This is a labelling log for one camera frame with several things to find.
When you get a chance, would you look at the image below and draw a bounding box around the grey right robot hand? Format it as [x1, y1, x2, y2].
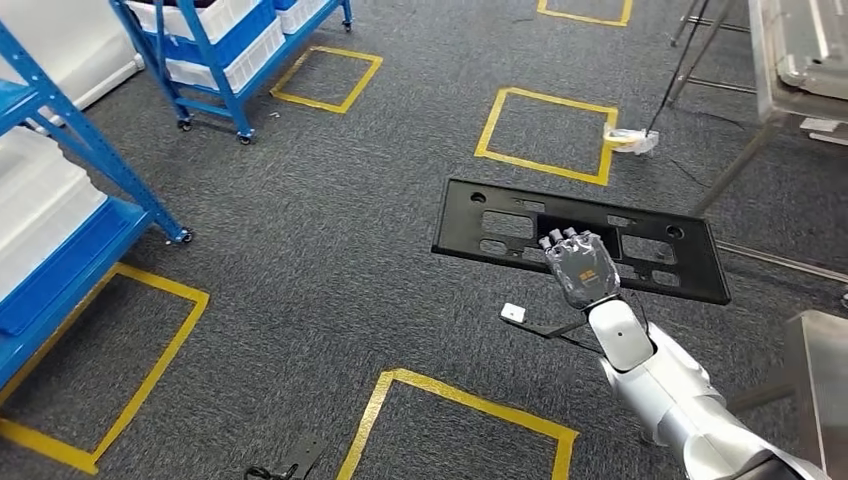
[537, 227, 623, 312]

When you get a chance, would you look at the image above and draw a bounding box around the black plastic frame part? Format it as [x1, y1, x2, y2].
[429, 176, 733, 307]

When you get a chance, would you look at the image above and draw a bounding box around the stainless steel workbench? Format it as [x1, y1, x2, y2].
[727, 309, 848, 480]

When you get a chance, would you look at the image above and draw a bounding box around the blue wheeled shelf rack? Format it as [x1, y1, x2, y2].
[108, 0, 355, 146]

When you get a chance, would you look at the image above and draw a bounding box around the blue metal shelf rack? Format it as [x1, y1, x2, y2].
[0, 18, 195, 393]

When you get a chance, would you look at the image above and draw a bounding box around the crumpled clear plastic bag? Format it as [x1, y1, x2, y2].
[602, 121, 661, 158]

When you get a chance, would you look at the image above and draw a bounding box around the yellow floor tape square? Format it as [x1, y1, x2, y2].
[535, 0, 635, 28]
[473, 85, 620, 187]
[0, 262, 212, 478]
[269, 44, 385, 116]
[335, 368, 580, 480]

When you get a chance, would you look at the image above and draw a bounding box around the steel side table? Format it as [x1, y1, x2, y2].
[669, 0, 848, 286]

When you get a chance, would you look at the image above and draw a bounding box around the stamped metal panel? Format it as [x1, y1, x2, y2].
[771, 0, 848, 102]

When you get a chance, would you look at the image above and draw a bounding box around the blue plastic bin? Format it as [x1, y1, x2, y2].
[0, 201, 144, 338]
[156, 0, 280, 71]

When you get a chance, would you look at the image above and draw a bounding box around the black camera mounting bracket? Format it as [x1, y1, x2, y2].
[503, 311, 592, 341]

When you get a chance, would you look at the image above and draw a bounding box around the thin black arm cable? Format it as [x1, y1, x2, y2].
[555, 291, 654, 357]

